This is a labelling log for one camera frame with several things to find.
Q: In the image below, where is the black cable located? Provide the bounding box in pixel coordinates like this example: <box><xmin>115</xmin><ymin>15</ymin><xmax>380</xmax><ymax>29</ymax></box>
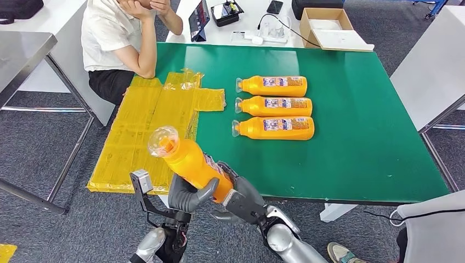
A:
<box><xmin>363</xmin><ymin>207</ymin><xmax>465</xmax><ymax>222</ymax></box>
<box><xmin>257</xmin><ymin>13</ymin><xmax>322</xmax><ymax>49</ymax></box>

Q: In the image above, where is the black bag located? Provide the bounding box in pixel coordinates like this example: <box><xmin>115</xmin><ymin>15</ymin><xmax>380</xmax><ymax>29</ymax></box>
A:
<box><xmin>0</xmin><ymin>0</ymin><xmax>44</xmax><ymax>25</ymax></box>

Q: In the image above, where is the person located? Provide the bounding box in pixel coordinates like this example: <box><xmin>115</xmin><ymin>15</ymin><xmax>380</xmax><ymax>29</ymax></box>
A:
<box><xmin>80</xmin><ymin>0</ymin><xmax>184</xmax><ymax>107</ymax></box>
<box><xmin>396</xmin><ymin>190</ymin><xmax>465</xmax><ymax>263</ymax></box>

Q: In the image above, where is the black charger tray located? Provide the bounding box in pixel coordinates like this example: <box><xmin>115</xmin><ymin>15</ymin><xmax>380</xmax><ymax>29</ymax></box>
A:
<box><xmin>211</xmin><ymin>1</ymin><xmax>245</xmax><ymax>27</ymax></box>

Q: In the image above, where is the grey steel table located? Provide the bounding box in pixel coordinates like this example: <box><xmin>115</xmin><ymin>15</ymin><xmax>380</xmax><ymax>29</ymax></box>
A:
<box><xmin>0</xmin><ymin>32</ymin><xmax>96</xmax><ymax>215</ymax></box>

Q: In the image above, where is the orange detergent bottle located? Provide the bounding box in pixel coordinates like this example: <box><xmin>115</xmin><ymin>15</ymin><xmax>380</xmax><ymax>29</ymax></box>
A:
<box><xmin>148</xmin><ymin>125</ymin><xmax>234</xmax><ymax>203</ymax></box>
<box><xmin>231</xmin><ymin>116</ymin><xmax>315</xmax><ymax>141</ymax></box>
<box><xmin>234</xmin><ymin>95</ymin><xmax>313</xmax><ymax>118</ymax></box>
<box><xmin>235</xmin><ymin>75</ymin><xmax>308</xmax><ymax>98</ymax></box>

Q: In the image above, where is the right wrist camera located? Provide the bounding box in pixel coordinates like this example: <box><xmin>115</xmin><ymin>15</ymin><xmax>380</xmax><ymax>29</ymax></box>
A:
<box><xmin>222</xmin><ymin>188</ymin><xmax>269</xmax><ymax>226</ymax></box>

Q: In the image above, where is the white foam sheet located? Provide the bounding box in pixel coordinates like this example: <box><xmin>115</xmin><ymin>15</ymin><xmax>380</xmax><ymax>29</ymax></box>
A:
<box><xmin>312</xmin><ymin>28</ymin><xmax>375</xmax><ymax>52</ymax></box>

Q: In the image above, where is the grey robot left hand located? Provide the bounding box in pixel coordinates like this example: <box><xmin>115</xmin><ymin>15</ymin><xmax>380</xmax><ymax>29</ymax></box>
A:
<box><xmin>167</xmin><ymin>174</ymin><xmax>220</xmax><ymax>214</ymax></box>

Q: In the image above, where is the white cable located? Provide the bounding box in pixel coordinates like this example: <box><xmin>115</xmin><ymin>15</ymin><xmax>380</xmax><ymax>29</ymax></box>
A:
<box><xmin>388</xmin><ymin>208</ymin><xmax>409</xmax><ymax>227</ymax></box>

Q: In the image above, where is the green table mat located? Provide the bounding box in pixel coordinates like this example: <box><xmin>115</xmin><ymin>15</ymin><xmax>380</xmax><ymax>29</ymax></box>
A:
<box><xmin>155</xmin><ymin>43</ymin><xmax>450</xmax><ymax>205</ymax></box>

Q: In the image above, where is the clear white power strip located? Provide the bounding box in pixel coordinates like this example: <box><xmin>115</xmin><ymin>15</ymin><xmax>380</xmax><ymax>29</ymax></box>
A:
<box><xmin>259</xmin><ymin>14</ymin><xmax>292</xmax><ymax>44</ymax></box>

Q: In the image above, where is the person's right hand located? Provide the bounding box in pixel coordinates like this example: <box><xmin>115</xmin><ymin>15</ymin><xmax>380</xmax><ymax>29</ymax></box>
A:
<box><xmin>118</xmin><ymin>0</ymin><xmax>152</xmax><ymax>21</ymax></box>

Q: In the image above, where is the white desk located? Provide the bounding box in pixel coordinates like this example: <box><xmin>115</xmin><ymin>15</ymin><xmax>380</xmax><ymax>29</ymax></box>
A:
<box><xmin>0</xmin><ymin>0</ymin><xmax>117</xmax><ymax>128</ymax></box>
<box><xmin>390</xmin><ymin>5</ymin><xmax>465</xmax><ymax>193</ymax></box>
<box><xmin>165</xmin><ymin>0</ymin><xmax>306</xmax><ymax>49</ymax></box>

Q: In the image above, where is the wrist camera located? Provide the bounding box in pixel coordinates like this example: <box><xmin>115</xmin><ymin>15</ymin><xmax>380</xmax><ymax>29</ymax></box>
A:
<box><xmin>222</xmin><ymin>188</ymin><xmax>269</xmax><ymax>226</ymax></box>
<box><xmin>130</xmin><ymin>169</ymin><xmax>155</xmax><ymax>197</ymax></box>

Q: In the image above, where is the person's foot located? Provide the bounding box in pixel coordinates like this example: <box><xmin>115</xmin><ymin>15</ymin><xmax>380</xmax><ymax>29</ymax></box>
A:
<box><xmin>327</xmin><ymin>242</ymin><xmax>367</xmax><ymax>263</ymax></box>

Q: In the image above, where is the blue steel frame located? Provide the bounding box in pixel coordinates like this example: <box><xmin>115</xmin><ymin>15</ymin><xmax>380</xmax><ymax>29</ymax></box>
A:
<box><xmin>412</xmin><ymin>0</ymin><xmax>450</xmax><ymax>20</ymax></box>

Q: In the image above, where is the person's left hand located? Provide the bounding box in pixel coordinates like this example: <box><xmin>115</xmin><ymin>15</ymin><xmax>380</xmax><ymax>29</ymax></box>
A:
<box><xmin>149</xmin><ymin>0</ymin><xmax>172</xmax><ymax>16</ymax></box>

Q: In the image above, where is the black smartphone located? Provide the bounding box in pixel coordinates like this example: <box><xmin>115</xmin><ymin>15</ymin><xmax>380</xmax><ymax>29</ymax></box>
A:
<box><xmin>266</xmin><ymin>0</ymin><xmax>285</xmax><ymax>15</ymax></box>

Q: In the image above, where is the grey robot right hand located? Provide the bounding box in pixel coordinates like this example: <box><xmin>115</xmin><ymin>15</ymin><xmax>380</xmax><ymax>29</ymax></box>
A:
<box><xmin>209</xmin><ymin>161</ymin><xmax>268</xmax><ymax>223</ymax></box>

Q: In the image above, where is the black case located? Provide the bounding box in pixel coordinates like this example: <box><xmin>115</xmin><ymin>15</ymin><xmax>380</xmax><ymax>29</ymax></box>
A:
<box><xmin>291</xmin><ymin>0</ymin><xmax>345</xmax><ymax>21</ymax></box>

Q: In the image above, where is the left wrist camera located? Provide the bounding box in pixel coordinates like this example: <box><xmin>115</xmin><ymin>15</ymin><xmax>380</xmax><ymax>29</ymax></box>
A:
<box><xmin>130</xmin><ymin>169</ymin><xmax>155</xmax><ymax>197</ymax></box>

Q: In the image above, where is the yellow taped cardboard sheet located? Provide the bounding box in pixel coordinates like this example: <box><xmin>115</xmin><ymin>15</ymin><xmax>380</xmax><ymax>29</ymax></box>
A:
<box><xmin>86</xmin><ymin>68</ymin><xmax>227</xmax><ymax>196</ymax></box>

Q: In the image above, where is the brown cardboard box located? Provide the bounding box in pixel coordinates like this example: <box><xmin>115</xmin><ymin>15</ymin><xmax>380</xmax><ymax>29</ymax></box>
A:
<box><xmin>299</xmin><ymin>8</ymin><xmax>375</xmax><ymax>52</ymax></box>

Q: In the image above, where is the black tablet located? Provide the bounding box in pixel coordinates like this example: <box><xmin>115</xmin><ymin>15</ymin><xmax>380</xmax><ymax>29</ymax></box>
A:
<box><xmin>188</xmin><ymin>0</ymin><xmax>211</xmax><ymax>42</ymax></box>

